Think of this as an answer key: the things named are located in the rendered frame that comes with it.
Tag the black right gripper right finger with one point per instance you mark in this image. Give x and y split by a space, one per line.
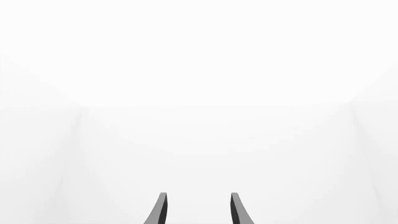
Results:
238 212

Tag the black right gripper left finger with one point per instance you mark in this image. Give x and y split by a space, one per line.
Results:
159 212

